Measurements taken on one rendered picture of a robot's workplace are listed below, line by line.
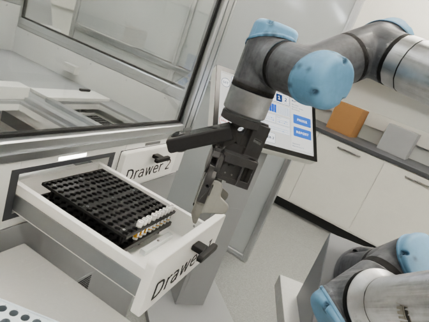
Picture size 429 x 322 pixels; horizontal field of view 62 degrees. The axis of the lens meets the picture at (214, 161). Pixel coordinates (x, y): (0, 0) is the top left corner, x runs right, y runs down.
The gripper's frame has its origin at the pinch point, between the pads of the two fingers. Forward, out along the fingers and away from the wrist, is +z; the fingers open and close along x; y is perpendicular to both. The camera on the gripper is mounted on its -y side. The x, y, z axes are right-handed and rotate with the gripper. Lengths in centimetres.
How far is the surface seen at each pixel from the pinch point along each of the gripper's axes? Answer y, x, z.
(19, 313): -20.9, -16.3, 17.9
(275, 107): 24, 92, -13
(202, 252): 4.1, -2.2, 6.4
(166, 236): -2.9, 9.6, 12.8
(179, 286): 13, 88, 84
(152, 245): -5.1, 4.5, 12.7
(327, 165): 124, 263, 39
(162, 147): -12.6, 45.4, 4.9
